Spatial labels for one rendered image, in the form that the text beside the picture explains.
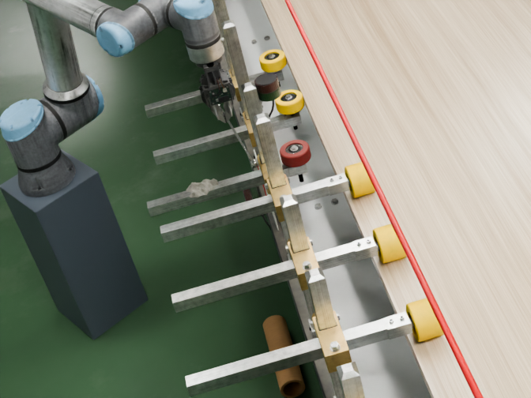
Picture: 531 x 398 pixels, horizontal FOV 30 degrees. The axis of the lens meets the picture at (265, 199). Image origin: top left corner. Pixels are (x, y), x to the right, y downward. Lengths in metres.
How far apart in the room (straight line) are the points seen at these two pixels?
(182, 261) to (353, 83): 1.25
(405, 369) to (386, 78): 0.88
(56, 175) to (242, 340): 0.84
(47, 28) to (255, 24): 1.04
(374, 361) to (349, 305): 0.20
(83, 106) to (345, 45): 0.87
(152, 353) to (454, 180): 1.46
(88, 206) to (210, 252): 0.64
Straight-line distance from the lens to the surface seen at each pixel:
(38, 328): 3.76
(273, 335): 3.29
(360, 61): 2.93
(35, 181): 3.29
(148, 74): 5.00
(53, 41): 3.11
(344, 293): 2.58
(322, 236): 2.76
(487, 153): 2.50
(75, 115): 3.27
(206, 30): 2.44
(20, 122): 3.19
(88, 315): 3.55
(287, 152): 2.60
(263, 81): 2.53
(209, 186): 2.62
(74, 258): 3.40
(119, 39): 2.44
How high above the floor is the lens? 2.41
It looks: 37 degrees down
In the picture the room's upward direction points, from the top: 15 degrees counter-clockwise
